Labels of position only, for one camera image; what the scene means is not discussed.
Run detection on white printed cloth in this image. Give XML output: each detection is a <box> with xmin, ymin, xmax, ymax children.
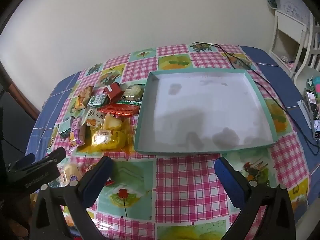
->
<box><xmin>275</xmin><ymin>0</ymin><xmax>313</xmax><ymax>23</ymax></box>

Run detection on white packet orange fruit print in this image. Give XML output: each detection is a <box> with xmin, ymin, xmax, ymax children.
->
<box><xmin>80</xmin><ymin>107</ymin><xmax>107</xmax><ymax>128</ymax></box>

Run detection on dark cabinet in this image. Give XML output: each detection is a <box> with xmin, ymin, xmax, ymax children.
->
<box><xmin>0</xmin><ymin>80</ymin><xmax>40</xmax><ymax>170</ymax></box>

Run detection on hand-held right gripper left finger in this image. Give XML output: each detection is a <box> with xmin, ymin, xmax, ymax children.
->
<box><xmin>27</xmin><ymin>156</ymin><xmax>114</xmax><ymax>240</ymax></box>

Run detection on red orange patterned wrapper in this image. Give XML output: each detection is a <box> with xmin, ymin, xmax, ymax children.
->
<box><xmin>97</xmin><ymin>104</ymin><xmax>140</xmax><ymax>117</ymax></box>

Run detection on pink checked plastic tablecloth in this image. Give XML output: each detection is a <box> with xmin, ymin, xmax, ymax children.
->
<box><xmin>46</xmin><ymin>44</ymin><xmax>312</xmax><ymax>240</ymax></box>

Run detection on purple snack packet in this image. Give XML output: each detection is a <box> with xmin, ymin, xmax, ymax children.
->
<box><xmin>69</xmin><ymin>124</ymin><xmax>87</xmax><ymax>147</ymax></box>

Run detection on green-trimmed clear cake packet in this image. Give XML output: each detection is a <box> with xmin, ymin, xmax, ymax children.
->
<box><xmin>117</xmin><ymin>84</ymin><xmax>145</xmax><ymax>105</ymax></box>

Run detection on yellow packet white label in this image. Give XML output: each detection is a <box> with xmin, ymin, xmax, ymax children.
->
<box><xmin>90</xmin><ymin>127</ymin><xmax>128</xmax><ymax>152</ymax></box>

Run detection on orange yellow snack packet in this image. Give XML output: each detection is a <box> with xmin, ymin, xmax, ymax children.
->
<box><xmin>71</xmin><ymin>86</ymin><xmax>94</xmax><ymax>117</ymax></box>

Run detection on colourful printed boxes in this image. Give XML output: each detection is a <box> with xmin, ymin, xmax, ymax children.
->
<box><xmin>297</xmin><ymin>75</ymin><xmax>320</xmax><ymax>140</ymax></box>

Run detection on teal cardboard tray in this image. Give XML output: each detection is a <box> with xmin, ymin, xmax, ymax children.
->
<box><xmin>134</xmin><ymin>70</ymin><xmax>278</xmax><ymax>155</ymax></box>

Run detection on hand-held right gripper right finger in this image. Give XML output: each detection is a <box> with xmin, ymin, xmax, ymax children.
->
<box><xmin>214</xmin><ymin>157</ymin><xmax>297</xmax><ymax>240</ymax></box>

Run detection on green white snack packet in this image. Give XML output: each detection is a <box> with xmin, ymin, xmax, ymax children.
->
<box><xmin>88</xmin><ymin>94</ymin><xmax>108</xmax><ymax>107</ymax></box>

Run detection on red snack box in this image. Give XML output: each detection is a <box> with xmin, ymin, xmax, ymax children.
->
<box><xmin>103</xmin><ymin>82</ymin><xmax>124</xmax><ymax>103</ymax></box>

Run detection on white wooden shelf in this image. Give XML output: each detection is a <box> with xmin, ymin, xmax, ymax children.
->
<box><xmin>269</xmin><ymin>9</ymin><xmax>320</xmax><ymax>80</ymax></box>

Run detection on brown wooden rail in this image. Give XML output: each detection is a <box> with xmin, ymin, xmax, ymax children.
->
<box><xmin>0</xmin><ymin>62</ymin><xmax>42</xmax><ymax>120</ymax></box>

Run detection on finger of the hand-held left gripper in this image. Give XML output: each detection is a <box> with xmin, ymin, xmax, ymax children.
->
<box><xmin>9</xmin><ymin>147</ymin><xmax>67</xmax><ymax>195</ymax></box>
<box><xmin>6</xmin><ymin>153</ymin><xmax>36</xmax><ymax>174</ymax></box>

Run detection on black cable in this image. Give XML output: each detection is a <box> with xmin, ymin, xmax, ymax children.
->
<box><xmin>192</xmin><ymin>42</ymin><xmax>320</xmax><ymax>155</ymax></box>

